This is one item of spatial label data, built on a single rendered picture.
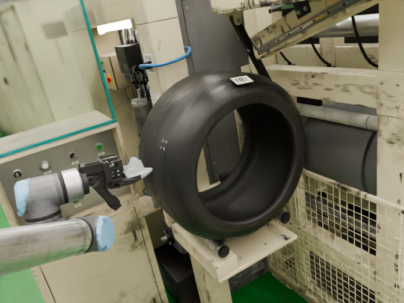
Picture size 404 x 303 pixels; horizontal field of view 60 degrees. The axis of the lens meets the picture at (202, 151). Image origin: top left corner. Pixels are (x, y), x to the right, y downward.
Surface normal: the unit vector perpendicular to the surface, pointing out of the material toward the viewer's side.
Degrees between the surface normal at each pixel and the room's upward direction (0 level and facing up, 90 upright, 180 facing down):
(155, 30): 90
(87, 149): 90
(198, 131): 82
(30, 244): 79
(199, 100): 48
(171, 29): 90
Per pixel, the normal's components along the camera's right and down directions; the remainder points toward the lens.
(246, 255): -0.18, -0.91
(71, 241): 0.96, -0.01
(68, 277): 0.50, 0.24
